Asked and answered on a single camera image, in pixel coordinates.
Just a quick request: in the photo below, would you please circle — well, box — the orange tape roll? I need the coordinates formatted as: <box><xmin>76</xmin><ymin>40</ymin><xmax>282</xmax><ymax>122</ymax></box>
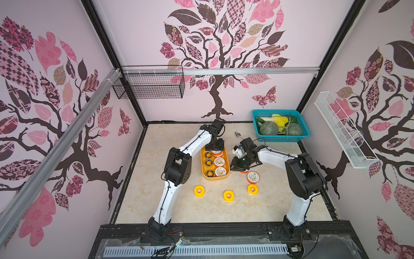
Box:
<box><xmin>246</xmin><ymin>171</ymin><xmax>260</xmax><ymax>185</ymax></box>
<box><xmin>214</xmin><ymin>157</ymin><xmax>226</xmax><ymax>167</ymax></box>
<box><xmin>211</xmin><ymin>151</ymin><xmax>224</xmax><ymax>158</ymax></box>

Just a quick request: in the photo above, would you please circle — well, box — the black yellow tape roll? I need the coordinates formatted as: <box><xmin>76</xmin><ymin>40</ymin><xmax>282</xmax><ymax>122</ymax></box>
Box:
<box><xmin>206</xmin><ymin>170</ymin><xmax>215</xmax><ymax>178</ymax></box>
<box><xmin>205</xmin><ymin>159</ymin><xmax>214</xmax><ymax>167</ymax></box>
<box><xmin>204</xmin><ymin>152</ymin><xmax>213</xmax><ymax>159</ymax></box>

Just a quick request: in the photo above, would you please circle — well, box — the yellow plastic storage box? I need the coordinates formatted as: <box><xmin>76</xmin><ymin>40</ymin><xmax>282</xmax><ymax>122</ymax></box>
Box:
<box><xmin>201</xmin><ymin>147</ymin><xmax>230</xmax><ymax>181</ymax></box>

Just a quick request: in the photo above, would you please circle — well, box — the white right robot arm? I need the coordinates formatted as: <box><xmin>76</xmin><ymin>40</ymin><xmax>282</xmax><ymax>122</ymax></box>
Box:
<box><xmin>230</xmin><ymin>138</ymin><xmax>326</xmax><ymax>240</ymax></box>

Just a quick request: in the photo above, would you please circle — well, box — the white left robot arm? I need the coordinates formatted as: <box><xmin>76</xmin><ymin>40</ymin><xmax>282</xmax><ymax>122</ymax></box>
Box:
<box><xmin>148</xmin><ymin>119</ymin><xmax>225</xmax><ymax>240</ymax></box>

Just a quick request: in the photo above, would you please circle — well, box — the yellow tape roll centre front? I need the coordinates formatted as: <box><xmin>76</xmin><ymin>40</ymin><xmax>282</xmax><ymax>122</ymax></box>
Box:
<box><xmin>223</xmin><ymin>190</ymin><xmax>235</xmax><ymax>203</ymax></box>

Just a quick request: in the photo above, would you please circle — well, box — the green melon left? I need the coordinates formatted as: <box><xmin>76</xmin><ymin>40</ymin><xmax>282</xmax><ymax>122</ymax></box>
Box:
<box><xmin>260</xmin><ymin>122</ymin><xmax>279</xmax><ymax>136</ymax></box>

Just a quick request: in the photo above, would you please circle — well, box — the green melon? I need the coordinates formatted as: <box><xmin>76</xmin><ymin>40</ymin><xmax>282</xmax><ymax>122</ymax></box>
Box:
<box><xmin>286</xmin><ymin>123</ymin><xmax>303</xmax><ymax>136</ymax></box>
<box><xmin>260</xmin><ymin>122</ymin><xmax>279</xmax><ymax>136</ymax></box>

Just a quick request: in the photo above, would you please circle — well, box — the teal plastic basket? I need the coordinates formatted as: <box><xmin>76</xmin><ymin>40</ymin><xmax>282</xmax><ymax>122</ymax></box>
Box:
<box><xmin>252</xmin><ymin>110</ymin><xmax>311</xmax><ymax>142</ymax></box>

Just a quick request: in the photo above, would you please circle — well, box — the yellow toy corn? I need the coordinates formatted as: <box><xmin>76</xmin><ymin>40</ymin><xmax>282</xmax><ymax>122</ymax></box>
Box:
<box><xmin>261</xmin><ymin>114</ymin><xmax>289</xmax><ymax>132</ymax></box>

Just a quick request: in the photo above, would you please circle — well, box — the green melon right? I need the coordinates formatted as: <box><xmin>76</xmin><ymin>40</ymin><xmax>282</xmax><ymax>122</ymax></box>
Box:
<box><xmin>286</xmin><ymin>123</ymin><xmax>303</xmax><ymax>136</ymax></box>

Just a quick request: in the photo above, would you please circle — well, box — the aluminium rail back wall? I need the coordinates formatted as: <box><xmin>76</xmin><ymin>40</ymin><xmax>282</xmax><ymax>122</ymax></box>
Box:
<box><xmin>122</xmin><ymin>65</ymin><xmax>320</xmax><ymax>76</ymax></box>

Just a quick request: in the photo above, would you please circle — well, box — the aluminium rail wall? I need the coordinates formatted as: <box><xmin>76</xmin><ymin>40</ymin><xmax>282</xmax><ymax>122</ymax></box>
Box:
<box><xmin>1</xmin><ymin>68</ymin><xmax>122</xmax><ymax>247</ymax></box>
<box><xmin>122</xmin><ymin>65</ymin><xmax>320</xmax><ymax>76</ymax></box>

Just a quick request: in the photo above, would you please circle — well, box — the black wire wall basket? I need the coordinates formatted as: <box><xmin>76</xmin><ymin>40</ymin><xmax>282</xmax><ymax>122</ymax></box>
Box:
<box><xmin>113</xmin><ymin>65</ymin><xmax>185</xmax><ymax>99</ymax></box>

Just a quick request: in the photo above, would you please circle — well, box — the white wire wall shelf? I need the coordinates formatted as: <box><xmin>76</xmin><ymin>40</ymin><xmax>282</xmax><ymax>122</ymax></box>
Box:
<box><xmin>314</xmin><ymin>91</ymin><xmax>380</xmax><ymax>169</ymax></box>

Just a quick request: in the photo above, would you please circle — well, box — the black base frame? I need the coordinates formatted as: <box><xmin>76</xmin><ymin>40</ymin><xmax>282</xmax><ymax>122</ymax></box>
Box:
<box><xmin>89</xmin><ymin>221</ymin><xmax>367</xmax><ymax>259</ymax></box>

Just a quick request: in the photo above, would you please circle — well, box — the white slotted cable duct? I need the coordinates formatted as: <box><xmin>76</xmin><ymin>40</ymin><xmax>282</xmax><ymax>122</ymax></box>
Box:
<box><xmin>102</xmin><ymin>244</ymin><xmax>289</xmax><ymax>259</ymax></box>

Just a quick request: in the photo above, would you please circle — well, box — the aluminium rail left wall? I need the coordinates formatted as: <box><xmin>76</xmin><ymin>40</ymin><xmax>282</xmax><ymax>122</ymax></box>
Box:
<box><xmin>1</xmin><ymin>68</ymin><xmax>122</xmax><ymax>247</ymax></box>

